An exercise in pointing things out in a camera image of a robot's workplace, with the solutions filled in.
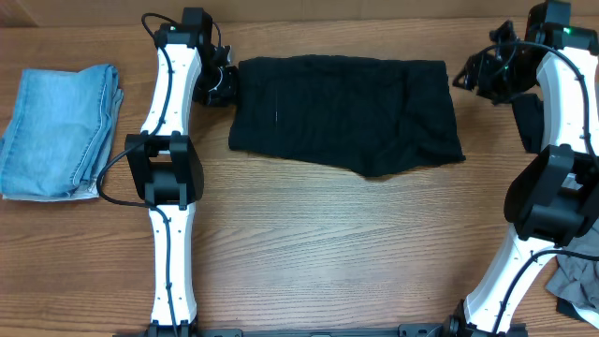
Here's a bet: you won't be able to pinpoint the dark folded garment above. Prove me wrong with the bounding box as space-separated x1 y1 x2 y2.
510 92 599 324

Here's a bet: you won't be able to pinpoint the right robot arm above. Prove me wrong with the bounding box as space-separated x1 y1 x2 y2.
433 1 598 336

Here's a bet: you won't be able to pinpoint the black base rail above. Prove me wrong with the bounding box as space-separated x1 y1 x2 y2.
113 323 529 337

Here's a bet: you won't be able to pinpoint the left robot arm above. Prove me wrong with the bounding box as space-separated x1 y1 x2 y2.
125 7 239 336

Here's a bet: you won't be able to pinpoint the dark green shorts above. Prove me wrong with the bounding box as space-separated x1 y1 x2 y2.
228 55 465 178

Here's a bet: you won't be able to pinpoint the folded light blue jeans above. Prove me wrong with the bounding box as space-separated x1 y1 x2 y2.
1 64 124 202

